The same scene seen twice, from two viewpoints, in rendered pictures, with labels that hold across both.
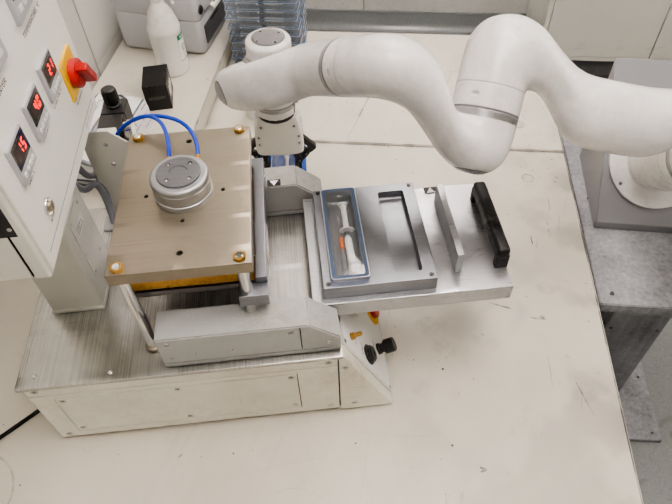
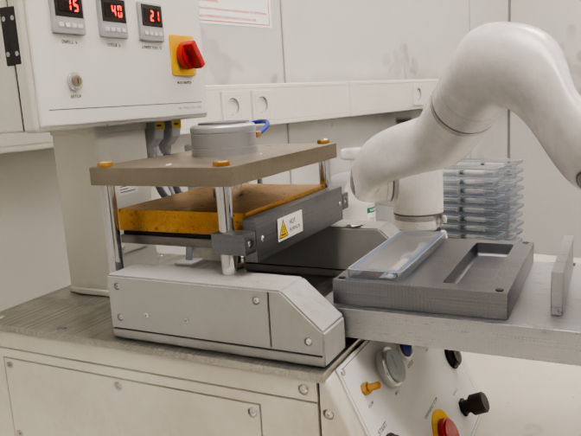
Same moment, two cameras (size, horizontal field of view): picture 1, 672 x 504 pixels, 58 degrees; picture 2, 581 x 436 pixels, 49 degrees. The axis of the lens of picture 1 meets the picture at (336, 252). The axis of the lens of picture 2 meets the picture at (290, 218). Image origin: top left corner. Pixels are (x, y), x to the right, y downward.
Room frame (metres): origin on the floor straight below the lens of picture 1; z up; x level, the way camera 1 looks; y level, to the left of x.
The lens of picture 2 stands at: (-0.02, -0.26, 1.17)
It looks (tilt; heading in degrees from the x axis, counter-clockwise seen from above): 11 degrees down; 31
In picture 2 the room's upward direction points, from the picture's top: 3 degrees counter-clockwise
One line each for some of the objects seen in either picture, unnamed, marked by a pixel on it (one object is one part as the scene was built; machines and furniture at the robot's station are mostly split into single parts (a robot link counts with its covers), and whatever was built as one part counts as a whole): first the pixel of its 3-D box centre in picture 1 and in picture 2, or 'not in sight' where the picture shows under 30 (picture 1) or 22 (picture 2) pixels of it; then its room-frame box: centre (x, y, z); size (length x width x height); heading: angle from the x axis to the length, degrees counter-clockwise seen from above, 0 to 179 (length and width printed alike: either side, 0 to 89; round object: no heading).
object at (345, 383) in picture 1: (223, 299); (252, 362); (0.62, 0.20, 0.84); 0.53 x 0.37 x 0.17; 94
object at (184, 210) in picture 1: (166, 198); (213, 173); (0.62, 0.24, 1.08); 0.31 x 0.24 x 0.13; 4
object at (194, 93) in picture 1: (148, 107); not in sight; (1.27, 0.45, 0.77); 0.84 x 0.30 x 0.04; 173
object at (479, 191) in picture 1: (489, 222); not in sight; (0.63, -0.24, 0.99); 0.15 x 0.02 x 0.04; 4
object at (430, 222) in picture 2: (276, 104); (419, 220); (1.01, 0.11, 0.95); 0.09 x 0.08 x 0.03; 91
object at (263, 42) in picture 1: (269, 69); (415, 173); (1.01, 0.11, 1.03); 0.09 x 0.08 x 0.13; 126
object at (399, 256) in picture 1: (371, 236); (440, 270); (0.62, -0.06, 0.98); 0.20 x 0.17 x 0.03; 4
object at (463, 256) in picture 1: (401, 238); (487, 284); (0.62, -0.10, 0.97); 0.30 x 0.22 x 0.08; 94
